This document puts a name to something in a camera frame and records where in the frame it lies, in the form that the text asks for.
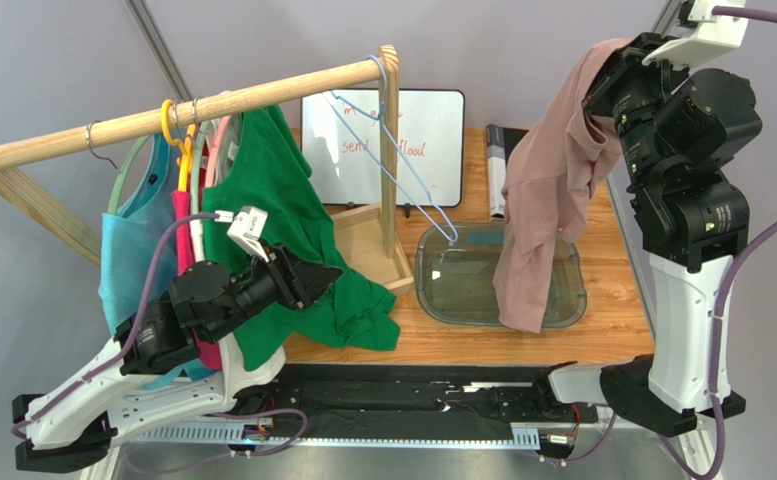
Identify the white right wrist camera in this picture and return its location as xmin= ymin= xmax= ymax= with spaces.
xmin=642 ymin=0 xmax=748 ymax=69

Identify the light blue wire hanger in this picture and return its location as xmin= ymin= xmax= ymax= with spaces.
xmin=321 ymin=54 xmax=461 ymax=245

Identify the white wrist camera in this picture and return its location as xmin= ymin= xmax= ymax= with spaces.
xmin=642 ymin=0 xmax=748 ymax=69
xmin=215 ymin=206 xmax=269 ymax=263

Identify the green t shirt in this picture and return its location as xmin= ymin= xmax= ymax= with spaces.
xmin=202 ymin=105 xmax=400 ymax=371

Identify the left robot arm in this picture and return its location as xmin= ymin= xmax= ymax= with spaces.
xmin=12 ymin=244 xmax=343 ymax=474

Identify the sage green hanger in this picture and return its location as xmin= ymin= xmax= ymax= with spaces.
xmin=85 ymin=120 xmax=151 ymax=215

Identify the pale green hanger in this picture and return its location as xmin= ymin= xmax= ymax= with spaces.
xmin=188 ymin=119 xmax=216 ymax=202

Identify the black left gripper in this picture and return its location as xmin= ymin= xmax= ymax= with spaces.
xmin=208 ymin=237 xmax=346 ymax=342

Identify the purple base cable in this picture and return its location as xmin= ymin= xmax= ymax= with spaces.
xmin=121 ymin=405 xmax=311 ymax=475

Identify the white t shirt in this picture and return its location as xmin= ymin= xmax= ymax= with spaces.
xmin=189 ymin=115 xmax=286 ymax=401

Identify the clear blue plastic tub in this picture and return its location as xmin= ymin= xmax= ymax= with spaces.
xmin=415 ymin=222 xmax=588 ymax=329

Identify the wooden clothes rack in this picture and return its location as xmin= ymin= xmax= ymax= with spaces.
xmin=0 ymin=45 xmax=414 ymax=295

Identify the white board with red writing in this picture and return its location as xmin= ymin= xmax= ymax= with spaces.
xmin=300 ymin=89 xmax=466 ymax=208

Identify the black binder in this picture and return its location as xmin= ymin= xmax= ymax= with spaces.
xmin=485 ymin=124 xmax=528 ymax=221

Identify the pink hanger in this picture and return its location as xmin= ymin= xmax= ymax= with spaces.
xmin=204 ymin=115 xmax=240 ymax=188

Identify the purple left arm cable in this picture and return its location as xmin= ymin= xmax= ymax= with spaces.
xmin=9 ymin=211 xmax=223 ymax=441

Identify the magenta t shirt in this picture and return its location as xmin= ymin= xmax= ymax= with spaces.
xmin=172 ymin=156 xmax=222 ymax=370

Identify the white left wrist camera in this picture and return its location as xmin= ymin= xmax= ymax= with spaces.
xmin=215 ymin=206 xmax=269 ymax=263

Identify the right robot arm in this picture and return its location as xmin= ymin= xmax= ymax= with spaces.
xmin=546 ymin=33 xmax=763 ymax=437

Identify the dusty pink t shirt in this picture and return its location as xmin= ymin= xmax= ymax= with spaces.
xmin=493 ymin=38 xmax=629 ymax=334

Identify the yellow plastic hanger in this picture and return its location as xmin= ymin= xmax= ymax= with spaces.
xmin=160 ymin=99 xmax=198 ymax=193

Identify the light blue t shirt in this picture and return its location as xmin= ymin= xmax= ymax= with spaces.
xmin=97 ymin=129 xmax=213 ymax=393

